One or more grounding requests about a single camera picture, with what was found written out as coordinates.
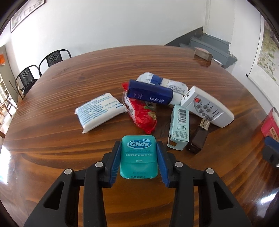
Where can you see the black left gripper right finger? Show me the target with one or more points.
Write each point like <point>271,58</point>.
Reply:
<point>217,206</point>

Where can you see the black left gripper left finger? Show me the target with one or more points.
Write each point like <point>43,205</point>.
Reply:
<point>59,205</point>

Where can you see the light green small box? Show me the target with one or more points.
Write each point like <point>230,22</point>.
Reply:
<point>179,134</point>

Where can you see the white remote control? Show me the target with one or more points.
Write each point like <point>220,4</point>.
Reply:
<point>207,107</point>

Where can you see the teal Glide floss case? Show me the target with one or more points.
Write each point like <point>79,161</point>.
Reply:
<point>138,157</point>

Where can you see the white blue tissue pack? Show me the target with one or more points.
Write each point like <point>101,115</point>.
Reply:
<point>99,110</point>

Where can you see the dark blue tube box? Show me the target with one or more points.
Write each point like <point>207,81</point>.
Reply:
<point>150,93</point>

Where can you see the red cardboard box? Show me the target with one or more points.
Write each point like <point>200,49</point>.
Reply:
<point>270,125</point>

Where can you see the landscape scroll painting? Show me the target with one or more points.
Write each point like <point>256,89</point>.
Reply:
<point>264,72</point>

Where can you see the white blue wipes packet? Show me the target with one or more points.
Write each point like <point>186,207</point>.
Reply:
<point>179,89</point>

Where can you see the grey staircase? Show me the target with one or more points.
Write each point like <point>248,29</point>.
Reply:
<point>217,47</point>

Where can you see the red snack packet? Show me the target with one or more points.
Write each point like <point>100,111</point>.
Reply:
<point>142,113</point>

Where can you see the beige shelf cabinet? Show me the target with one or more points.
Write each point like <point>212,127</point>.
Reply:
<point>7,75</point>

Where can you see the black metal chair left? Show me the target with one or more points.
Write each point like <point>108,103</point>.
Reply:
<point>25,80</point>

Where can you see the black metal chair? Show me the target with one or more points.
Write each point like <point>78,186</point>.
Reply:
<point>25,80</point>
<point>53,58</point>

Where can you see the black metal chair right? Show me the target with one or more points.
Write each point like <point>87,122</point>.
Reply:
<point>53,58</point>

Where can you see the framed wall picture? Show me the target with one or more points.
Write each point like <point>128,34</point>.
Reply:
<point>28,8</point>

